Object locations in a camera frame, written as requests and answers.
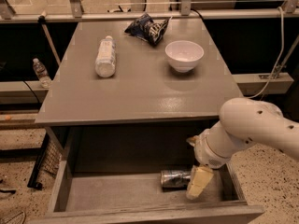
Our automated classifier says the black wire basket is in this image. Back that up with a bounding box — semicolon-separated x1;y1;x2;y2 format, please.
27;134;61;190

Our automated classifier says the blue chip bag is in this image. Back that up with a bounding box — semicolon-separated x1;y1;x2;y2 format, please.
125;13;169;47

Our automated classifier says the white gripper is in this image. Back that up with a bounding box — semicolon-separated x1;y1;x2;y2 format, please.
186;121;233;200

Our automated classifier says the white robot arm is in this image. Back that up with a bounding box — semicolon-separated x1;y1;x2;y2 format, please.
186;98;299;200

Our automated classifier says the white cable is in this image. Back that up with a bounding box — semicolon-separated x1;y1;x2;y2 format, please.
247;6;286;100

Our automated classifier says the small clear water bottle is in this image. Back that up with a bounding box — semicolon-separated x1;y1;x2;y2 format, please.
33;58;51;89

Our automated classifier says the grey wooden cabinet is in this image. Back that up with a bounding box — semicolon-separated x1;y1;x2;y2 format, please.
36;18;241;130

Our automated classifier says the metal rail frame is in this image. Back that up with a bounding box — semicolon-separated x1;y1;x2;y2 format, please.
1;0;299;23

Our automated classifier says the white bowl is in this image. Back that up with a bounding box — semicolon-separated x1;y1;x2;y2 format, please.
164;40;205;73

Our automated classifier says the silver redbull can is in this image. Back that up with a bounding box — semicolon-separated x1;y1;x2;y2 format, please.
160;170;191;189

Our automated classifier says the open grey drawer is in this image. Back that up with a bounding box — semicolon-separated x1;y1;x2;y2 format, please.
30;121;263;224

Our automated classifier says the white plastic bottle lying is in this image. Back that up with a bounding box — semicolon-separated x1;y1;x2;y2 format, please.
95;35;116;77

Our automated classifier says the wooden stick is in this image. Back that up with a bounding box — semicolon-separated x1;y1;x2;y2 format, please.
38;10;61;66

